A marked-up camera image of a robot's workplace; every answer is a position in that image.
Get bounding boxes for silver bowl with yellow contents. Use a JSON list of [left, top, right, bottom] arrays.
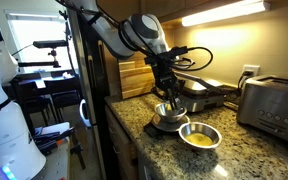
[[178, 122, 222, 149]]

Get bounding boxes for yellow powder contents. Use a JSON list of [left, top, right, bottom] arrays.
[[185, 133, 213, 146]]

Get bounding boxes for empty silver bowl on scale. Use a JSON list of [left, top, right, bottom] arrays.
[[155, 103, 186, 123]]

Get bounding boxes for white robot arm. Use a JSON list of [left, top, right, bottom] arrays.
[[0, 0, 177, 180]]

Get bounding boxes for black refrigerator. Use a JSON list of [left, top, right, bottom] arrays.
[[68, 10, 109, 180]]

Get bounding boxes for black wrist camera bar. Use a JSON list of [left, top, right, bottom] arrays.
[[144, 46, 188, 64]]

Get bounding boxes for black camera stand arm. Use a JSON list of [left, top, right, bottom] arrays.
[[18, 40, 68, 68]]

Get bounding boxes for under-cabinet light strip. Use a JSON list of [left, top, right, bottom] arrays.
[[182, 0, 271, 27]]

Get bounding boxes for white wall outlet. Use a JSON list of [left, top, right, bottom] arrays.
[[243, 65, 260, 76]]

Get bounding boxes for black kitchen scale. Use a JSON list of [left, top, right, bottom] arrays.
[[144, 114, 190, 137]]

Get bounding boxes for black dining chair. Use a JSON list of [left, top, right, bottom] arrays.
[[45, 78, 80, 122]]

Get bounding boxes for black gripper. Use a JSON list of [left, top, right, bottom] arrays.
[[151, 63, 184, 110]]

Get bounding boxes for light wooden cutting board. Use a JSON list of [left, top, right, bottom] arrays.
[[118, 59, 154, 99]]

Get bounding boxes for stainless steel toaster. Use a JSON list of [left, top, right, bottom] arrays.
[[236, 75, 288, 141]]

